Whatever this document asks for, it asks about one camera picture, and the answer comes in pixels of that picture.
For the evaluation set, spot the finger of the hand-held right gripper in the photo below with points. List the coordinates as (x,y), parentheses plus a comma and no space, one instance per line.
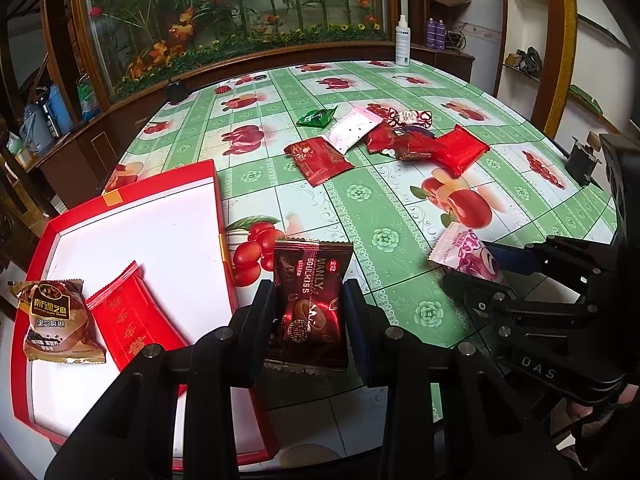
(480,295)
(505,259)

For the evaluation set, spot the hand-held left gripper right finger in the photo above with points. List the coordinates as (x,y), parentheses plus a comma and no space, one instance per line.
(353,327)

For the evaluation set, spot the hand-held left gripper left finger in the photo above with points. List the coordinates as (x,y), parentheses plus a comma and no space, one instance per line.
(265,322)

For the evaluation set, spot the pink bear snack packet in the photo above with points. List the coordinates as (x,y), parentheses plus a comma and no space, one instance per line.
(465,250)

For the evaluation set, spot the dark red chocolate snack packet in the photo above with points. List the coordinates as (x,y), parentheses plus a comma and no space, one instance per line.
(310,300)

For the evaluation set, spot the bright red pillow snack packet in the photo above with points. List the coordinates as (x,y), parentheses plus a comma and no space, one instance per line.
(457,150)

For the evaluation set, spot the red cardboard box tray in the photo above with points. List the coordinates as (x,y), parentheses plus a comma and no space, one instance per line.
(165,240)

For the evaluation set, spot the red crimped snack packet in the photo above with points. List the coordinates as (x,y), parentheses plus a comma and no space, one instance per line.
(125,317)
(317,160)

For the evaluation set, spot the dark maroon snack packet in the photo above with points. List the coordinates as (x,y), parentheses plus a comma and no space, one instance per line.
(420,145)

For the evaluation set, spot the red white patterned snack packet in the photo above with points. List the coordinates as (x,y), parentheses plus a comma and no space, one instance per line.
(410,117)

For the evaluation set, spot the glossy red candy packet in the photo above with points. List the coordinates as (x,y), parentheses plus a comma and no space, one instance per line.
(381,141)

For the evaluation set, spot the white pink-edged snack packet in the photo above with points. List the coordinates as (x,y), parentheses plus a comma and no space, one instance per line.
(350,130)

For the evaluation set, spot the brown sesame snack packet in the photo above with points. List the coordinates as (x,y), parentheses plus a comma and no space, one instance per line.
(55,325)

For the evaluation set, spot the green snack packet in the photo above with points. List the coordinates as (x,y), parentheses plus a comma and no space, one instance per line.
(315,117)

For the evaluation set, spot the person's right hand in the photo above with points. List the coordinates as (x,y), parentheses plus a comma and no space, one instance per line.
(580,412)

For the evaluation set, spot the black table clamp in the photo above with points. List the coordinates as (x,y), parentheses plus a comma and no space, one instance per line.
(582,160)

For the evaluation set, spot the green fruit-print tablecloth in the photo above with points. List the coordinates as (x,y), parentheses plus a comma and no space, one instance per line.
(380,200)

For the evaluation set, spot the gold pillar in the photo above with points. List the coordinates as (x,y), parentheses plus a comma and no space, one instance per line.
(555,35)

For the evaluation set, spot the purple spray can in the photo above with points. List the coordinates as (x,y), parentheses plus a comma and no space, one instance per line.
(440,35)
(430,35)

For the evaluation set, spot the white spray bottle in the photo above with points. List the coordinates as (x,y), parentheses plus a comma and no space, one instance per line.
(402,45)

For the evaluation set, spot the wooden sideboard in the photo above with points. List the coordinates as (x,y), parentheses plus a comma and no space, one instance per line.
(80,155)

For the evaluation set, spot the green plastic bottle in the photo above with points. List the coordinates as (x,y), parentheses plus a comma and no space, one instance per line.
(86,97)

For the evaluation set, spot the blue thermos flask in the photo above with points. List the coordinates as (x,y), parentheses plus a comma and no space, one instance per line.
(60,110)

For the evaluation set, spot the grey kettle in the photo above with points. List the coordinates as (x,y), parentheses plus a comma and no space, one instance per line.
(37,130)

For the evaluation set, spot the artificial flower display case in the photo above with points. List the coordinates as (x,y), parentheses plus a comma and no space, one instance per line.
(225,10)

